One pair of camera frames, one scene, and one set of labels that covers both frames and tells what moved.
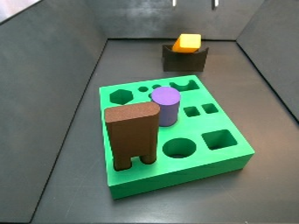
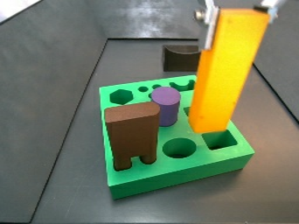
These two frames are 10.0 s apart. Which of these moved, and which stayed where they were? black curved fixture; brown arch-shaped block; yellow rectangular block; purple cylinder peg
Moved: yellow rectangular block
Stayed: black curved fixture; brown arch-shaped block; purple cylinder peg
